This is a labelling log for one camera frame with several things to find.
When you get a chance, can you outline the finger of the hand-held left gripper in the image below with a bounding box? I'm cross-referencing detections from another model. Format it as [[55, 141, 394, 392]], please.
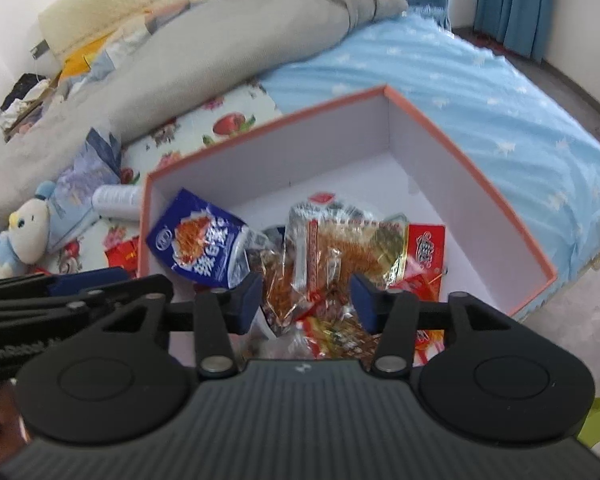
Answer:
[[0, 266, 173, 306], [0, 300, 131, 333]]

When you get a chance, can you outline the person's left hand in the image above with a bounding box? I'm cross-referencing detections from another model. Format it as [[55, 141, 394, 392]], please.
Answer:
[[0, 384, 31, 466]]

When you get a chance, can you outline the grey duvet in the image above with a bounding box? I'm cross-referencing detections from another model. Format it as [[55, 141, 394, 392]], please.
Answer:
[[0, 0, 408, 236]]

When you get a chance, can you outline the shiny red candy packet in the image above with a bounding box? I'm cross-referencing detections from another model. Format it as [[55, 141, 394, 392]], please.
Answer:
[[105, 240, 141, 271]]

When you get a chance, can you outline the floral bed mat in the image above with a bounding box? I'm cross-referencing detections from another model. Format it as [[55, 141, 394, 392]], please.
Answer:
[[45, 82, 286, 281]]

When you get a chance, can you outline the white cylindrical bottle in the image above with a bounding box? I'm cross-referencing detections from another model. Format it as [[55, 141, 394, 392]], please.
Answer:
[[92, 185, 143, 221]]

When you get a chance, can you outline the dark cloth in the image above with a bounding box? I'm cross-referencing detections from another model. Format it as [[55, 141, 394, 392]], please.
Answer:
[[2, 74, 43, 106]]

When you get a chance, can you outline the large clear blue snack bag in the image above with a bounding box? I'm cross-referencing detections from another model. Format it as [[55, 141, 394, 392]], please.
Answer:
[[45, 127, 123, 251]]

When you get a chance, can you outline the yellow pillow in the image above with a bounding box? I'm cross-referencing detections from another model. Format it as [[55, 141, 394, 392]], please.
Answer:
[[60, 35, 116, 78]]

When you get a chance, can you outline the blue white snack packet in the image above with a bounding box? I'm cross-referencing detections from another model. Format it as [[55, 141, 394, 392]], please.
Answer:
[[145, 187, 253, 288]]

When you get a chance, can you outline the clear orange strip snack packet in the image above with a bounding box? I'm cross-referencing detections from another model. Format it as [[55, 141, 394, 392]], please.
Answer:
[[252, 227, 311, 336]]

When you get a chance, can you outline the white cloth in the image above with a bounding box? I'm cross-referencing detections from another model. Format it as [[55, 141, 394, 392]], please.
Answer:
[[7, 94, 53, 123]]

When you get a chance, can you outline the blue curtain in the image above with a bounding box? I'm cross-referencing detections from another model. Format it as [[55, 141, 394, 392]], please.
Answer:
[[472, 0, 563, 63]]

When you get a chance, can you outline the light blue bedsheet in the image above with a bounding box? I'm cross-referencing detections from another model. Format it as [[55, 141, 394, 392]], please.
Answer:
[[257, 10, 600, 321]]

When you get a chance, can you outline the orange cardboard box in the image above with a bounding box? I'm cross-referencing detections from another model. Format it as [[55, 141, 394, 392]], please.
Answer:
[[139, 85, 558, 366]]

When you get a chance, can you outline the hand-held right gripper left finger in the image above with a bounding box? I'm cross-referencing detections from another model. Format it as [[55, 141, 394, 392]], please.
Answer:
[[67, 272, 263, 380]]

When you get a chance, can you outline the white blue plush toy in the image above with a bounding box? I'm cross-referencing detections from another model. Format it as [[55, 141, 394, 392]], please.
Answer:
[[0, 182, 51, 281]]

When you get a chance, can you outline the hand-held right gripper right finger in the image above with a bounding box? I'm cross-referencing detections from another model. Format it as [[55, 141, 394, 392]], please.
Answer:
[[351, 274, 546, 377]]

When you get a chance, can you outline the red label strip snack packet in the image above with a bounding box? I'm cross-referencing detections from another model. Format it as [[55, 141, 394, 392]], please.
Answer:
[[285, 192, 411, 311]]

